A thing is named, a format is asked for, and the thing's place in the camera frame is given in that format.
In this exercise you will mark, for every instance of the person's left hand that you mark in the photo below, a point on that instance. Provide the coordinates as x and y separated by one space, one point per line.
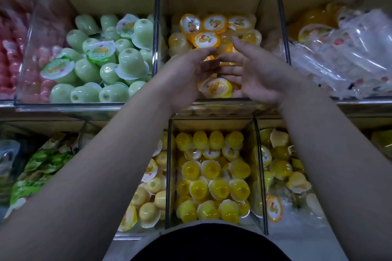
181 80

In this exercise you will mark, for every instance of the person's right hand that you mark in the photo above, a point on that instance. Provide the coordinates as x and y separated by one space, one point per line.
260 77

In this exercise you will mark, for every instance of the pile of orange-lid jelly cups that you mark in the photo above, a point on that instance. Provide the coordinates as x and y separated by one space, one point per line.
196 31

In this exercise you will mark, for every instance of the pile of green jelly cups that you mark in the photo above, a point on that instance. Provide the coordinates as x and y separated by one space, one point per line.
98 68

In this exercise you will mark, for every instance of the pile of clear packets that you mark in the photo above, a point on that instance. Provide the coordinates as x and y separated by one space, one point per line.
343 50

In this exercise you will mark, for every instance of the pile of pastel jelly cups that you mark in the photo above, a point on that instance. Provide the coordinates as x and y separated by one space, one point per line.
282 166

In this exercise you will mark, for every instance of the pile of yellow jelly cups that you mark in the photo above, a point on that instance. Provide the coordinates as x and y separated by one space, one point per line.
211 184

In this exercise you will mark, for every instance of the pile of pale yellow jelly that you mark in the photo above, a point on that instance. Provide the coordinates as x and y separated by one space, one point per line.
147 196

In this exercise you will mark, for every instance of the green juice pouches pile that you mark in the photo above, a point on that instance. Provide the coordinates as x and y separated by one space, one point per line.
43 166

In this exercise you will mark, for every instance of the pile of pink jelly sticks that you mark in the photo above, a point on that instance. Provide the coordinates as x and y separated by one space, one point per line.
12 56

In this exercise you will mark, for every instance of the pile of pale jelly pouches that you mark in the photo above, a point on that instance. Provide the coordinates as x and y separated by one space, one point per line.
7 166

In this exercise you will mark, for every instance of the person's left forearm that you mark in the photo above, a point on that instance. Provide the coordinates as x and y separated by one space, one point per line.
79 196

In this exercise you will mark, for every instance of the person's right forearm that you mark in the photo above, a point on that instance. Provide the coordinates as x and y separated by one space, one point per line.
343 172

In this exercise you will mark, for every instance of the black shirt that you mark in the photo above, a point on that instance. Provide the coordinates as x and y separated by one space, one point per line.
211 242

